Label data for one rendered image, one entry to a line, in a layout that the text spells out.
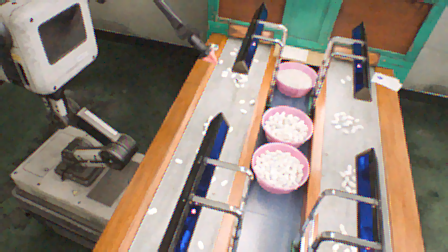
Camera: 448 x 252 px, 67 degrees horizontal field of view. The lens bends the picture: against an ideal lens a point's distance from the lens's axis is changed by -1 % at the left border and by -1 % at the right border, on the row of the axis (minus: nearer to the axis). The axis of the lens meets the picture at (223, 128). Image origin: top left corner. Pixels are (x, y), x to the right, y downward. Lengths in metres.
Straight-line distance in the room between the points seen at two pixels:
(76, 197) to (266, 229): 0.95
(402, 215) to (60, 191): 1.60
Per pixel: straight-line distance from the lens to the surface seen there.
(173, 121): 1.73
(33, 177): 2.03
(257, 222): 1.52
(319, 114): 1.91
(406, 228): 1.63
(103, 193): 1.86
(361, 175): 1.28
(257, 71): 2.15
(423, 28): 2.38
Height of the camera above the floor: 1.99
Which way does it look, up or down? 46 degrees down
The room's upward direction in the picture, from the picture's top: 7 degrees clockwise
